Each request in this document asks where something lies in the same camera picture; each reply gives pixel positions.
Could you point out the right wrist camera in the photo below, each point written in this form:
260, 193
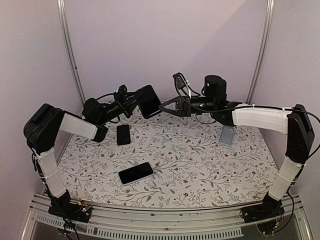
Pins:
182, 84

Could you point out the left aluminium frame post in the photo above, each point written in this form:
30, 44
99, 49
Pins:
69, 49

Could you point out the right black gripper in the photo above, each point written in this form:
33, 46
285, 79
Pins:
183, 109

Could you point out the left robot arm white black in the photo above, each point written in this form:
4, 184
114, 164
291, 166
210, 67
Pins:
42, 129

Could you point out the floral patterned table mat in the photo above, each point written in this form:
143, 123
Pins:
191, 168

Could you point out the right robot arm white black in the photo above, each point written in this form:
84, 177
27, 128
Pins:
294, 122

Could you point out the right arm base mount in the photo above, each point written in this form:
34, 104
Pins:
262, 212

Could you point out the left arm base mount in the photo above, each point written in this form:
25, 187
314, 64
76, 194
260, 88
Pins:
71, 208

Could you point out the aluminium frame post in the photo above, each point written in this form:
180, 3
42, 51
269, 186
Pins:
69, 49
268, 19

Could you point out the white cased phone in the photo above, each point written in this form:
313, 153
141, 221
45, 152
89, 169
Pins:
135, 173

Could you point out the front aluminium rail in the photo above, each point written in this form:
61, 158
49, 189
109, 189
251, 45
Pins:
115, 222

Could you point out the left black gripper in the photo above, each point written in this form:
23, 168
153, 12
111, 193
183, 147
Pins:
125, 102

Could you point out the right aluminium frame post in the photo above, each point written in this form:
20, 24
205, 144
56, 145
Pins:
268, 19

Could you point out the light blue cased phone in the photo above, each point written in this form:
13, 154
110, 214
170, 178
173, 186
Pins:
227, 135

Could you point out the bare black phone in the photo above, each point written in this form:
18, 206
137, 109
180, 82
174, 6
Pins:
123, 136

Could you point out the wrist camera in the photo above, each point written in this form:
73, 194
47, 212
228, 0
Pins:
182, 84
122, 92

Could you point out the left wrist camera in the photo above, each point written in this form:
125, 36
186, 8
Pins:
122, 92

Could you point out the black cased phone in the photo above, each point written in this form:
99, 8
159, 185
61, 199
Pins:
148, 102

